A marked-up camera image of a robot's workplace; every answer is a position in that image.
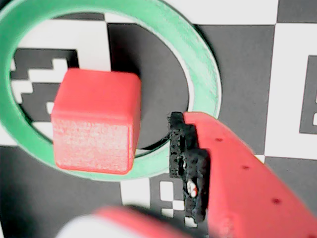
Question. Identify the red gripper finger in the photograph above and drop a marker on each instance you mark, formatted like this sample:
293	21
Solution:
119	223
247	198

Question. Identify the red cube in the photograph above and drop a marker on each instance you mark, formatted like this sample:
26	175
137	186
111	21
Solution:
96	119

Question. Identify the black white marker checkerboard mat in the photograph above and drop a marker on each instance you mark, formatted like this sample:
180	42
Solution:
247	74

